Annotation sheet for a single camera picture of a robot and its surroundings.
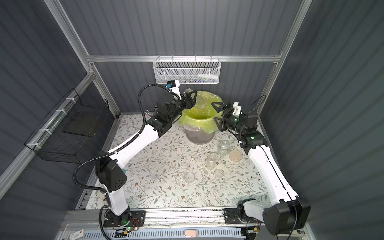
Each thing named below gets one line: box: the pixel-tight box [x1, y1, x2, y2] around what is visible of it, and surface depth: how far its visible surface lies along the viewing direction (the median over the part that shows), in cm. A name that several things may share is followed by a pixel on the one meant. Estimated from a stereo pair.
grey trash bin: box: [184, 127, 216, 145], surface depth 102 cm
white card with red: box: [70, 229, 85, 240], surface depth 71 cm
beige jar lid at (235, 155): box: [229, 150, 243, 162], surface depth 98 cm
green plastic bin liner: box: [178, 90, 224, 134], surface depth 84 cm
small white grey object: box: [95, 190, 106, 200], surface depth 80 cm
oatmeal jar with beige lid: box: [217, 140, 231, 156], surface depth 101 cm
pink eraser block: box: [184, 230, 198, 237], surface depth 69 cm
